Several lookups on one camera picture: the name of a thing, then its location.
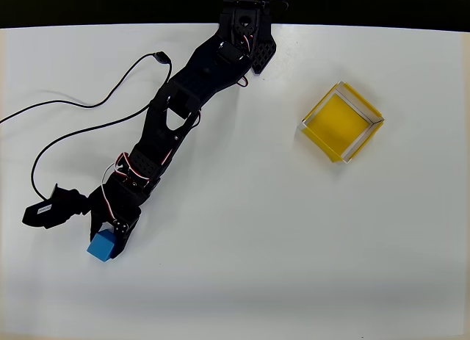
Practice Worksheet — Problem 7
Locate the blue cube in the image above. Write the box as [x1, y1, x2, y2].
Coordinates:
[86, 229, 118, 264]

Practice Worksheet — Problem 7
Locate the yellow open box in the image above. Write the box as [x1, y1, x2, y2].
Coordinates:
[301, 81, 386, 164]

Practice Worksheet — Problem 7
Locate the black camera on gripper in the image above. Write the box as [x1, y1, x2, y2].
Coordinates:
[21, 183, 92, 231]

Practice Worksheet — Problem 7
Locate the black camera cable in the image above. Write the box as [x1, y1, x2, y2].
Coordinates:
[0, 51, 173, 201]

